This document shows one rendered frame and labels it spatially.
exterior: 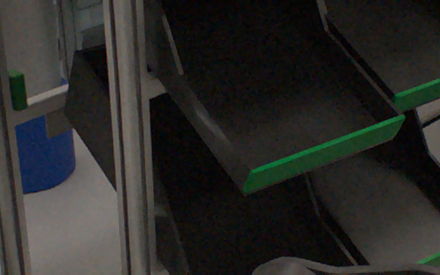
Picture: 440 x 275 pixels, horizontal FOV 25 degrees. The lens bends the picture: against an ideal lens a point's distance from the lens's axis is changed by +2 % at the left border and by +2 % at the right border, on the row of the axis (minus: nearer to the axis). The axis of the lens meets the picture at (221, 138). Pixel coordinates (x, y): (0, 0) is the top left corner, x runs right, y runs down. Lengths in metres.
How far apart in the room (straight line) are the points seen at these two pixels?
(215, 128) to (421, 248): 0.29
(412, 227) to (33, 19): 0.80
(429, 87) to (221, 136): 0.18
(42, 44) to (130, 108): 0.86
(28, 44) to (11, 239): 0.67
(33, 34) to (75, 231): 0.30
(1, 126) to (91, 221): 0.71
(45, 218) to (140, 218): 0.83
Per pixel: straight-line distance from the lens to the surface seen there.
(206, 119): 0.65
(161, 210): 0.74
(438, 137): 1.99
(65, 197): 1.60
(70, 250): 1.47
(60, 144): 1.60
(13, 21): 1.50
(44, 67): 1.55
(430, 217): 0.89
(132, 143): 0.69
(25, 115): 0.85
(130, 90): 0.67
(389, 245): 0.86
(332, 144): 0.66
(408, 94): 0.73
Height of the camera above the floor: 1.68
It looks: 28 degrees down
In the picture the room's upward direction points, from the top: 1 degrees counter-clockwise
